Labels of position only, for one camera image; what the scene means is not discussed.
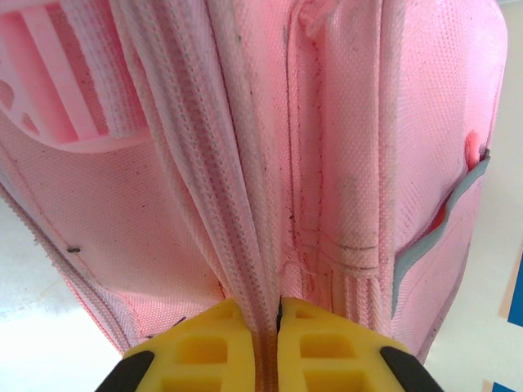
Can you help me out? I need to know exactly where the pink student backpack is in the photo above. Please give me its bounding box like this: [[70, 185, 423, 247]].
[[0, 0, 510, 368]]

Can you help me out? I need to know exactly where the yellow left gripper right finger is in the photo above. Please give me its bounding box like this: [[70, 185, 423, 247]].
[[276, 296, 426, 392]]

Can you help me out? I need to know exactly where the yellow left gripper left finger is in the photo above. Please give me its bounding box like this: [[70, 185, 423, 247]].
[[96, 297, 262, 392]]

